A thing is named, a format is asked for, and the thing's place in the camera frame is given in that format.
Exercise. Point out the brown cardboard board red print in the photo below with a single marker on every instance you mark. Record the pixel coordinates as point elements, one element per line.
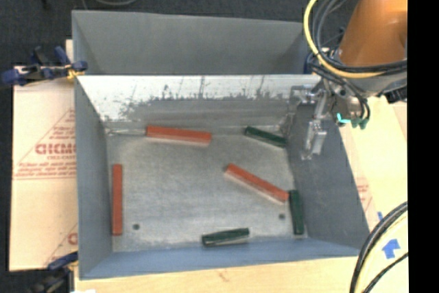
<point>41,188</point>

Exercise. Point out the black cylinder on white bracket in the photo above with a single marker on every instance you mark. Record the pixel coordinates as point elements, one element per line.
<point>397,94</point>

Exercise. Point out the red-brown flat block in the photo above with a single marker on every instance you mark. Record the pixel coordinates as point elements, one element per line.
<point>117,199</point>
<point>178,135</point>
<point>255,183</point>

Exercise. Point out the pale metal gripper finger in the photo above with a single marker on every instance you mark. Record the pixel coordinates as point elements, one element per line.
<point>308,140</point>
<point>319,140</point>

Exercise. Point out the dark green flat block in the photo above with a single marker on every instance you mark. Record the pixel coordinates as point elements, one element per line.
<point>265,136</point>
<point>296,212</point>
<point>225,236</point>

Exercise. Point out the grey metal bin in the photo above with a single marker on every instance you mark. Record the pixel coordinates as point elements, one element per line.
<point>192,182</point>

